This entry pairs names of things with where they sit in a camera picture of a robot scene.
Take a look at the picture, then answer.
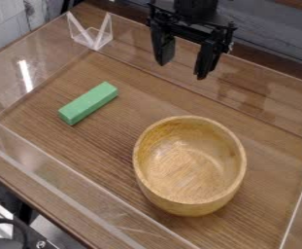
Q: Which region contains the brown wooden bowl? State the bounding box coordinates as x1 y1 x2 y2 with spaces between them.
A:
132 116 248 217

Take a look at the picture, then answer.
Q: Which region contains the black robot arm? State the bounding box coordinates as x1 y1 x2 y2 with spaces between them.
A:
147 0 237 80

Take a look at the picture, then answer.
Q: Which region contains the black metal bracket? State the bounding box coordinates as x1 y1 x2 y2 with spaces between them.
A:
12 216 60 249

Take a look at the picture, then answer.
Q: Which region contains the green rectangular block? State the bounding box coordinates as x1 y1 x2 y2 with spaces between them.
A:
59 82 119 125

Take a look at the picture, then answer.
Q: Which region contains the black cable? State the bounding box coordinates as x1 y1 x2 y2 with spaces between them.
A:
0 217 31 249

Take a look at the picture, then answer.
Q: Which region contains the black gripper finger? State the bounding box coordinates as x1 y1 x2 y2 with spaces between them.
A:
193 40 221 80
151 21 176 66

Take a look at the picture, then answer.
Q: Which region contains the clear acrylic tray enclosure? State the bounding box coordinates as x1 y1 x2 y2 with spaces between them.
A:
0 11 302 249

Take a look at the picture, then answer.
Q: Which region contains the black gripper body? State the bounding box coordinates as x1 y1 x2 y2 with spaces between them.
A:
147 0 237 53

